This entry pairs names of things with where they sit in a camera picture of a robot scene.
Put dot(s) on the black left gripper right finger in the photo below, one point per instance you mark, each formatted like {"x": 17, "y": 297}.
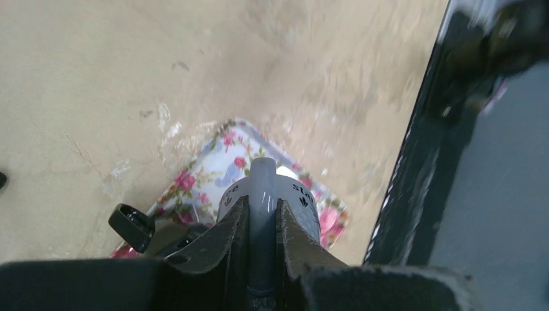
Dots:
{"x": 310, "y": 278}

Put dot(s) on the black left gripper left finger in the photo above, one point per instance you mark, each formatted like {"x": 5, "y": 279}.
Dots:
{"x": 208, "y": 274}

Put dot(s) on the small blue-grey mug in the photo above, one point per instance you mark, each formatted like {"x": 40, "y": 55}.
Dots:
{"x": 264, "y": 186}

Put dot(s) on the black glossy mug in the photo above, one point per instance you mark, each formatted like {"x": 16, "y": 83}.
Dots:
{"x": 140, "y": 238}

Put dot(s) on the floral serving tray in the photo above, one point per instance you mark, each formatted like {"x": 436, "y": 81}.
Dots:
{"x": 195, "y": 193}

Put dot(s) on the white music stand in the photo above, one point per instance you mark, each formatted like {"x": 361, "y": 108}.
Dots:
{"x": 3, "y": 180}

